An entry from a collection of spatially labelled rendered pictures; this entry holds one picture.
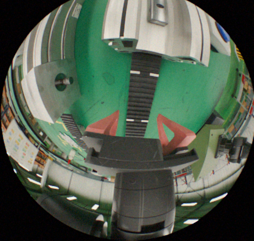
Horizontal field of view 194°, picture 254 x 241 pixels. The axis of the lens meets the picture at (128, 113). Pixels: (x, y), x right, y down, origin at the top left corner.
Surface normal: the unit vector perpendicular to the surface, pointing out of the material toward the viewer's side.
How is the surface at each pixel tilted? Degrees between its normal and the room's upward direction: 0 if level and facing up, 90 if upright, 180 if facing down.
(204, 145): 90
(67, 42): 90
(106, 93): 0
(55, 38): 90
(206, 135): 90
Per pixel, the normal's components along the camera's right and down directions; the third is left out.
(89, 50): -0.04, 0.62
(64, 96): 1.00, 0.08
